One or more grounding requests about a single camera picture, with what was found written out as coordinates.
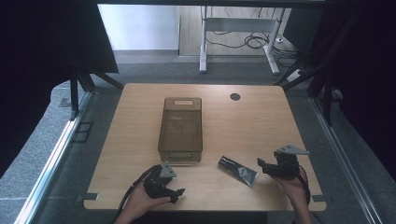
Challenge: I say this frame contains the black and silver tube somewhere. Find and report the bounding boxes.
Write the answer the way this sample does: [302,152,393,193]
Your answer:
[217,155,260,189]

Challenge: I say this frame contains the black floor cables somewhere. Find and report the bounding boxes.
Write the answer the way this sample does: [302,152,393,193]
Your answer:
[205,29,302,68]

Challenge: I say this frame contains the black curtain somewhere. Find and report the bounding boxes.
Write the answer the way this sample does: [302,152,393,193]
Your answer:
[0,0,120,180]
[281,6,396,183]

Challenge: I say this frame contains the white power strip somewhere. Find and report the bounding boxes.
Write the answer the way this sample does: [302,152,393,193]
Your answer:
[286,69,305,83]

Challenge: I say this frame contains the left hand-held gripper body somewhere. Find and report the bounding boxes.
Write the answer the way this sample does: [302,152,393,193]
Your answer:
[142,161,177,200]

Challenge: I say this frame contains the brown translucent plastic basket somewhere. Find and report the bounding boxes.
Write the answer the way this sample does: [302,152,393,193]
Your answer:
[157,96,204,163]

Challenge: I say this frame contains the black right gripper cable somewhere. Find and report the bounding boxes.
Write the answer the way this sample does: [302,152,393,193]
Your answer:
[297,165,312,207]

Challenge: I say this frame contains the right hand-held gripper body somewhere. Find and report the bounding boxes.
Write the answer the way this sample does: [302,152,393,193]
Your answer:
[267,144,311,181]

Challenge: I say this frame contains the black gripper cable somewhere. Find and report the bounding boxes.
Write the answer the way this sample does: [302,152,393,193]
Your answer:
[117,164,161,213]
[297,165,312,207]

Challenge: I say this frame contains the person's left hand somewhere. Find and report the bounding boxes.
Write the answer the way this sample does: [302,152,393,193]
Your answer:
[124,182,173,217]

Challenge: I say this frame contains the white metal desk frame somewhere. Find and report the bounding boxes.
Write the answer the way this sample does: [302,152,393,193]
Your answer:
[198,5,287,76]

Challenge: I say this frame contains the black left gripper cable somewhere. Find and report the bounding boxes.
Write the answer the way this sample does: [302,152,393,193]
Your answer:
[117,164,161,213]

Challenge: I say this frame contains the aluminium rail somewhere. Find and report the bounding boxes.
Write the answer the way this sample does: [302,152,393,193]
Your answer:
[12,91,96,224]
[309,96,386,224]

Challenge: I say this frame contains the black metal stand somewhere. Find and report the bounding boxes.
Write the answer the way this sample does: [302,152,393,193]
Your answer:
[273,12,344,127]
[68,63,125,121]

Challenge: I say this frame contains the person's right hand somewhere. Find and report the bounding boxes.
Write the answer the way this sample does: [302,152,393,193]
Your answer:
[273,174,308,209]

